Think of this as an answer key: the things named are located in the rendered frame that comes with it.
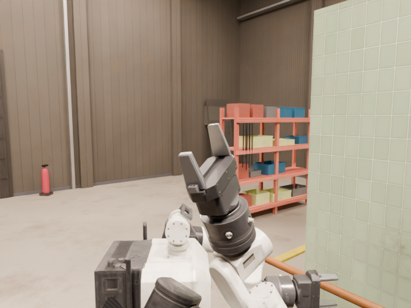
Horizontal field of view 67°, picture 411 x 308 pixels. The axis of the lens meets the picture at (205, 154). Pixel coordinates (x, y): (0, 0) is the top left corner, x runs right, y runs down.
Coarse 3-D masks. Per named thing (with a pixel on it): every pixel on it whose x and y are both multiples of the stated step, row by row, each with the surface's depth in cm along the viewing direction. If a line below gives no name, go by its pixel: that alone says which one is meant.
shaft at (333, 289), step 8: (272, 264) 127; (280, 264) 124; (288, 272) 121; (296, 272) 118; (304, 272) 117; (328, 288) 107; (336, 288) 105; (344, 296) 103; (352, 296) 101; (360, 296) 100; (360, 304) 98; (368, 304) 97; (376, 304) 96
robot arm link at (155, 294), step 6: (150, 294) 68; (156, 294) 66; (150, 300) 66; (156, 300) 65; (162, 300) 64; (168, 300) 64; (144, 306) 67; (150, 306) 65; (156, 306) 64; (162, 306) 64; (168, 306) 64; (174, 306) 64; (180, 306) 65; (192, 306) 67; (198, 306) 68
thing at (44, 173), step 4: (44, 164) 722; (44, 168) 717; (44, 172) 713; (48, 172) 722; (44, 176) 714; (48, 176) 722; (44, 180) 715; (48, 180) 722; (44, 184) 716; (48, 184) 722; (44, 188) 717; (48, 188) 722; (44, 192) 718; (48, 192) 723; (52, 192) 731
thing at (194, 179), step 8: (184, 152) 46; (184, 160) 45; (192, 160) 45; (184, 168) 46; (192, 168) 46; (184, 176) 47; (192, 176) 46; (200, 176) 46; (192, 184) 47; (200, 184) 46; (192, 192) 47
